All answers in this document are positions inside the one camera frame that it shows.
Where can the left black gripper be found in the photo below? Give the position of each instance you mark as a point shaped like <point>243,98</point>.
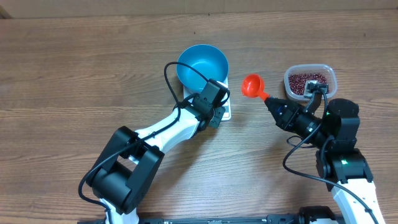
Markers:
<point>220,114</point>

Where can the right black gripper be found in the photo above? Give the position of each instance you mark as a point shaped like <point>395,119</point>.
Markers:
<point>286,122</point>

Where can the red measuring scoop blue handle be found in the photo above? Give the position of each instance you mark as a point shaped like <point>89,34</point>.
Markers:
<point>253,86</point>

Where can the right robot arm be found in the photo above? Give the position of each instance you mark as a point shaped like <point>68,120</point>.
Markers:
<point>331,128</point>

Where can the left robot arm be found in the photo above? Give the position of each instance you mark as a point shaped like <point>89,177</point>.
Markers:
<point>125,169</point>

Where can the blue bowl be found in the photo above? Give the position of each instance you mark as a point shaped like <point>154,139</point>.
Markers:
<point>210,61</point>

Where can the red beans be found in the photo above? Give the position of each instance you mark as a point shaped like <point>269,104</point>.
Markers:
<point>297,81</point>

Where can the clear plastic container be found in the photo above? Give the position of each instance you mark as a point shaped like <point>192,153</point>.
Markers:
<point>325,70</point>

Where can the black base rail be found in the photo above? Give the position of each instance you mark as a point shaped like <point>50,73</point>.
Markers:
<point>270,219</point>

